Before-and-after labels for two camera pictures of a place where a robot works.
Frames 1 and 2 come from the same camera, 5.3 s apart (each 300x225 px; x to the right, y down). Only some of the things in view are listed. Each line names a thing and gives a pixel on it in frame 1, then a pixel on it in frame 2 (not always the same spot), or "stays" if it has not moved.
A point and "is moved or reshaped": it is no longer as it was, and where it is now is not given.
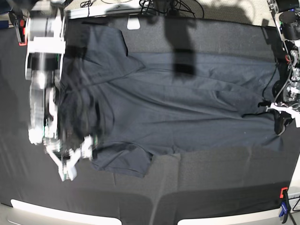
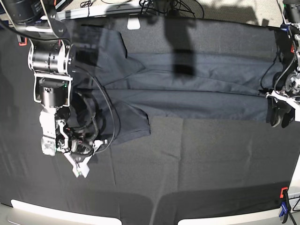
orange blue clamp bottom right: (285, 205) stays
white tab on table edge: (133, 22) stays
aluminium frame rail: (113, 11) stays
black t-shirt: (142, 110) is moved or reshaped
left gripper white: (65, 161) → (78, 160)
